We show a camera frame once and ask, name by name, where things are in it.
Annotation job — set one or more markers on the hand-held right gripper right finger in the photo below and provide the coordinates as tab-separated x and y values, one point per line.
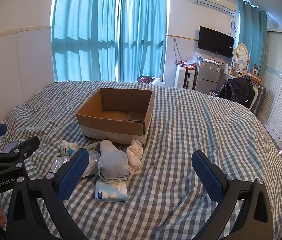
208	177

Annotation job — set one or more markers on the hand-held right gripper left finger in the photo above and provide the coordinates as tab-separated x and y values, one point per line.
72	176

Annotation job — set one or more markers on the white blue toy figure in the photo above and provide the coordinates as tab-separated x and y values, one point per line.
67	148

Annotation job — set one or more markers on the pale green packet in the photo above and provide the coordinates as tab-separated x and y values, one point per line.
91	146

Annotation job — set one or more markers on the grey sock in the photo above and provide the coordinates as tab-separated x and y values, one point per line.
112	163

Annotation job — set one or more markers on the blue white tissue packet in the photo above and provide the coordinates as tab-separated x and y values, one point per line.
112	192

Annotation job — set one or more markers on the cream cloth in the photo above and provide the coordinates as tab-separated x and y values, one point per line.
134	155

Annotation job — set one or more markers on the brown cardboard box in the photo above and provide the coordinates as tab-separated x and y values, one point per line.
121	120

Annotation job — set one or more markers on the lilac cloth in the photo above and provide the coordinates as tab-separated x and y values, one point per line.
12	146

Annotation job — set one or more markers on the checkered bed blanket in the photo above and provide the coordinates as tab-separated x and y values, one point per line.
193	130

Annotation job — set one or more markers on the black jacket on chair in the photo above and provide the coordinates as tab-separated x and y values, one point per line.
241	90

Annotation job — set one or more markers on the silver small fridge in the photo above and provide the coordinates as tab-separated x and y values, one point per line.
207	77

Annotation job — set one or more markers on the white suitcase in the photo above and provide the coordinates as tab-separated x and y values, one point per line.
181	77

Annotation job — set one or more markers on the white dressing table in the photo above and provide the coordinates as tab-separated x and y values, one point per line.
227	75

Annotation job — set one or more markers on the white plastic bag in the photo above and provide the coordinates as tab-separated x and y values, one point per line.
157	81

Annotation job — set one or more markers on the dotted dark bag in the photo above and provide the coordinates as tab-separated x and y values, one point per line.
144	79

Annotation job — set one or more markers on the clear plastic bag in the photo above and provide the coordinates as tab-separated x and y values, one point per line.
193	58

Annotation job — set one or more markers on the white oval mirror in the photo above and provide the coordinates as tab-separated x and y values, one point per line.
241	56

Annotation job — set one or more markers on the wide turquoise curtain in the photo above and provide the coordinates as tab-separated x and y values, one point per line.
84	35

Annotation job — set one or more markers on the turquoise curtain beside wardrobe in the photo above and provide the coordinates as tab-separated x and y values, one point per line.
252	40

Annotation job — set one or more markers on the narrow turquoise curtain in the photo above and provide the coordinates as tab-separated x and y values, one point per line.
143	35

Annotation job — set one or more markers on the white air conditioner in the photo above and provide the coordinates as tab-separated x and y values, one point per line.
214	1

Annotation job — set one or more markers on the black wall television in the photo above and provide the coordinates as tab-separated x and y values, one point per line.
215	42

